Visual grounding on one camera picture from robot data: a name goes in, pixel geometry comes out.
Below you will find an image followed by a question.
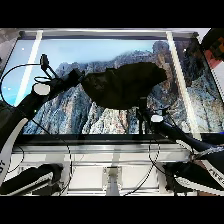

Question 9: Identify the black garment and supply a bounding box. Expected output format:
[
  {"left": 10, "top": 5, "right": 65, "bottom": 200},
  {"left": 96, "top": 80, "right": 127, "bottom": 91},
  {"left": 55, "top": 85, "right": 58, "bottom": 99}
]
[{"left": 81, "top": 61, "right": 168, "bottom": 111}]

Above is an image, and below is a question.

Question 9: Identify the black cable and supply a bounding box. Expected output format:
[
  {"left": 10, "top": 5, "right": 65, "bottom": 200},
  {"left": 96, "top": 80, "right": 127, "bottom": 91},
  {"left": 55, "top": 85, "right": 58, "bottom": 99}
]
[
  {"left": 0, "top": 63, "right": 42, "bottom": 104},
  {"left": 123, "top": 133, "right": 168, "bottom": 197}
]

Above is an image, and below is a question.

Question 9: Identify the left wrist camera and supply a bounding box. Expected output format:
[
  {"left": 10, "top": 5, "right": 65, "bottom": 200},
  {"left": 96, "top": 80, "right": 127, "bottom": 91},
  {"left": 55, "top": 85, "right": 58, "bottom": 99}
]
[{"left": 39, "top": 53, "right": 58, "bottom": 80}]

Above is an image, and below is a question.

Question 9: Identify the heap of clothes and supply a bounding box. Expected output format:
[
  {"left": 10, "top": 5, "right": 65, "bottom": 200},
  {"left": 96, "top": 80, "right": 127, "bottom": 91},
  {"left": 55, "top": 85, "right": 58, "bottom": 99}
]
[{"left": 199, "top": 27, "right": 224, "bottom": 62}]

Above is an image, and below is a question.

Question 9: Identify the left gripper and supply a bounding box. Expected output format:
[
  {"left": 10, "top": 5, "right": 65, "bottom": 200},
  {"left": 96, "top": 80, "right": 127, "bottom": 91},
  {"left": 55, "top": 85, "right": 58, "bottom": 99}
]
[{"left": 67, "top": 68, "right": 86, "bottom": 86}]

